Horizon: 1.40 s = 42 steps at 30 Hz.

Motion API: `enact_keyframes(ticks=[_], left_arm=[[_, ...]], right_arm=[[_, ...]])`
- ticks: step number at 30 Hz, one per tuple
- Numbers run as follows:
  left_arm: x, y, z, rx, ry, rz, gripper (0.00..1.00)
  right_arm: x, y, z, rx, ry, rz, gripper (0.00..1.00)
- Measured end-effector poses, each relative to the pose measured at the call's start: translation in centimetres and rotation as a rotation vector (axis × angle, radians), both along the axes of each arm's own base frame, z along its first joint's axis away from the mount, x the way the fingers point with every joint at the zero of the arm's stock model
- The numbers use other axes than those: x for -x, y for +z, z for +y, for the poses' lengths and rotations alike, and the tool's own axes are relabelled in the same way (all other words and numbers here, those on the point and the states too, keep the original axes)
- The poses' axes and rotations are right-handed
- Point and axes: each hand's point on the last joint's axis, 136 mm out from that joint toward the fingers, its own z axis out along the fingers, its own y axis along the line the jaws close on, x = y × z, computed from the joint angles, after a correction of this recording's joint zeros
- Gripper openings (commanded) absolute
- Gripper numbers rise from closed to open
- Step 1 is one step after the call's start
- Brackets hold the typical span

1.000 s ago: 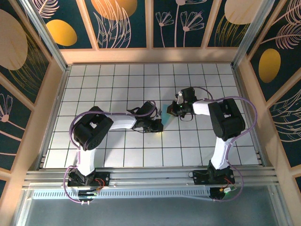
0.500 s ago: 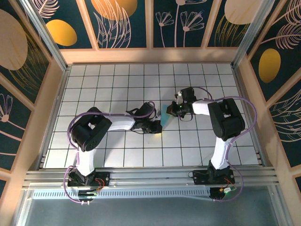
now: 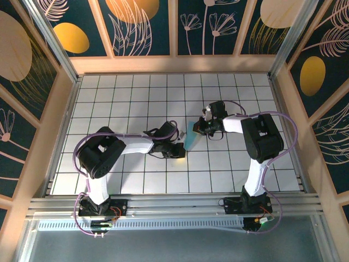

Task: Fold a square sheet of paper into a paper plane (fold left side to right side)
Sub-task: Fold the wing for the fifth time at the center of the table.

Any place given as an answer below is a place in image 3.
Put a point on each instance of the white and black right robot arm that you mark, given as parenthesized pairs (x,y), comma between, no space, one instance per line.
(261,139)

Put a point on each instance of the aluminium corner post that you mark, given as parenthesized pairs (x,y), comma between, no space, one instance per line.
(64,58)
(293,41)

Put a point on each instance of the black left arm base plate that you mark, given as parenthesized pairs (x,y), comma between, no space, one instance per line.
(121,206)

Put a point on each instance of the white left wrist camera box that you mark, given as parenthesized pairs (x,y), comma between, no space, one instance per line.
(181,136)

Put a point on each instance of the light blue paper sheet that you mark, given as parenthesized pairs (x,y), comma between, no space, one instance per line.
(189,139)

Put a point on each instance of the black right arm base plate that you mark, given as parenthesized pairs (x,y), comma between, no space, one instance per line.
(231,206)

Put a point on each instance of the aluminium side rail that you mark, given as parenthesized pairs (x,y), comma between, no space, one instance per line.
(286,122)
(63,136)

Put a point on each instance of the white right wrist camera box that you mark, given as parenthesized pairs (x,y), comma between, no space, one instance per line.
(207,113)

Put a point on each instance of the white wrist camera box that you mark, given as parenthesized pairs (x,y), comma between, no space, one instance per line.
(207,113)
(181,136)

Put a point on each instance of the aluminium mounting rail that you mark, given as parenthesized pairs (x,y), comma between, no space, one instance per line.
(177,207)

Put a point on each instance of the round black connector module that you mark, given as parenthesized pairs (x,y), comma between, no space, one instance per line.
(253,225)

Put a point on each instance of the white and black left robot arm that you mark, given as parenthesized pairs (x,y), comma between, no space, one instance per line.
(98,155)

